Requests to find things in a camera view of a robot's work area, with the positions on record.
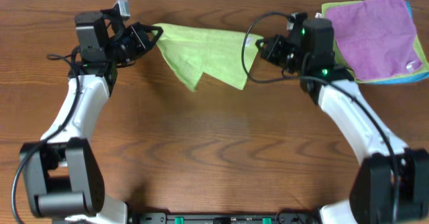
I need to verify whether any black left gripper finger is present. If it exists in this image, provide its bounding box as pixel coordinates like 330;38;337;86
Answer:
147;34;161;52
139;23;164;36

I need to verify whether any light green microfiber cloth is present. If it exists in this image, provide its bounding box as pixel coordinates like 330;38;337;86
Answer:
157;23;262;91

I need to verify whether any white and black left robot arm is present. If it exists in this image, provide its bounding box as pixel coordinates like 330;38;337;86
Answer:
17;8;163;223

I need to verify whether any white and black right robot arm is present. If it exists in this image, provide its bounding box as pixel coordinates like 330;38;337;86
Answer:
255;15;428;223

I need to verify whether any purple microfiber cloth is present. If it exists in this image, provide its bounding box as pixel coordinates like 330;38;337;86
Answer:
324;0;424;82

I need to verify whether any blue cloth at stack bottom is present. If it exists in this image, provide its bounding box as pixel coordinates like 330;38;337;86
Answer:
365;1;429;85

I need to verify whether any black right camera cable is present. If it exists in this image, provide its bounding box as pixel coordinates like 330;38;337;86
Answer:
241;11;402;224

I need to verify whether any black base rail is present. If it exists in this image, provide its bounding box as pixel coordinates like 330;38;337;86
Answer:
127;212;322;224

